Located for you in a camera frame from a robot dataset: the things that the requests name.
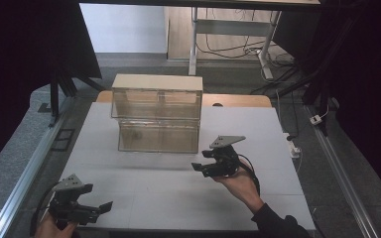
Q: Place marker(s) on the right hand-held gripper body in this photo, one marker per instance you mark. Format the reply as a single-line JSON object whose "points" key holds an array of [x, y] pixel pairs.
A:
{"points": [[226, 160]]}

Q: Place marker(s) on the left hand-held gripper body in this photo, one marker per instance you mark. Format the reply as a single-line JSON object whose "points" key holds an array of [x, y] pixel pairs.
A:
{"points": [[67, 205]]}

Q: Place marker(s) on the clear two-drawer storage box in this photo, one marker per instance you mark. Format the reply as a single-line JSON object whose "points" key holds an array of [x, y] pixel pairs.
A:
{"points": [[158, 109]]}

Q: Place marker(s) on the person's left hand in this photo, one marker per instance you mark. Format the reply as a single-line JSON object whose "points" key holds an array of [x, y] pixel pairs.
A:
{"points": [[51, 229]]}

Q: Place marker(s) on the person's right hand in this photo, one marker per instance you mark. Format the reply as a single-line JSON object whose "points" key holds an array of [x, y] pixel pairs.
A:
{"points": [[241, 186]]}

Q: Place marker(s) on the white power strip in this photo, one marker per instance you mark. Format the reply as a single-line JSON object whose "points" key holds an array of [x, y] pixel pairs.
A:
{"points": [[293, 148]]}

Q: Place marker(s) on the small white adapter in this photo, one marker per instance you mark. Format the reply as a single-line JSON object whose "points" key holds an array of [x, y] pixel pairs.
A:
{"points": [[316, 119]]}

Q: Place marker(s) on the black metal stand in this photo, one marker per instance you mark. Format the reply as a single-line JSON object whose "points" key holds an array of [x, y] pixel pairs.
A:
{"points": [[58, 92]]}

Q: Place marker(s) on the black curtain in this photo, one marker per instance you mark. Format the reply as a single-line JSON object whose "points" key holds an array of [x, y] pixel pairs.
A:
{"points": [[23, 66], [367, 82]]}

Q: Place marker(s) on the aluminium rail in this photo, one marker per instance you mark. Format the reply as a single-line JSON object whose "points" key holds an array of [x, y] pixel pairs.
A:
{"points": [[340, 172], [29, 172]]}

